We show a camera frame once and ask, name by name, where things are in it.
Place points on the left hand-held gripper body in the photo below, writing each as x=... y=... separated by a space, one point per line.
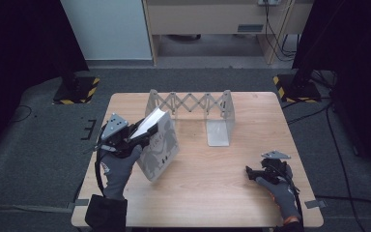
x=117 y=138

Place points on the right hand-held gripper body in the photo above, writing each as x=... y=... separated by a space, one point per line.
x=275 y=167

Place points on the white book with grey figures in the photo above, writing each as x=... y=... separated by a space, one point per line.
x=161 y=151

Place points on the expandable metal bookend rack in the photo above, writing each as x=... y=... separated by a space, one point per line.
x=219 y=132

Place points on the person's right hand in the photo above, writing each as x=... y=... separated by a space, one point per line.
x=285 y=199

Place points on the person's left hand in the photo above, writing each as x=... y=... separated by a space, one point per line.
x=117 y=174

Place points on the black tape floor marks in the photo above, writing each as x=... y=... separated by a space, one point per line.
x=90 y=129

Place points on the grey tape piece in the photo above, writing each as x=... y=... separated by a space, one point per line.
x=79 y=203
x=317 y=203

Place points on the black stand base hazard stripes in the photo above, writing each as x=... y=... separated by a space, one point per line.
x=298 y=90
x=80 y=92

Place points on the white panel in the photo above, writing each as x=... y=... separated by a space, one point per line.
x=109 y=29

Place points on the light wooden desk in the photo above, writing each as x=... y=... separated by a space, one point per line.
x=199 y=19

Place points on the dark curtain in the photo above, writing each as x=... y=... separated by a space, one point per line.
x=19 y=48
x=357 y=48

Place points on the grey label on desk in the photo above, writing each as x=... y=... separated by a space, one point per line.
x=250 y=28

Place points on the white power strip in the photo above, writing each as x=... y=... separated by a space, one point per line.
x=269 y=2

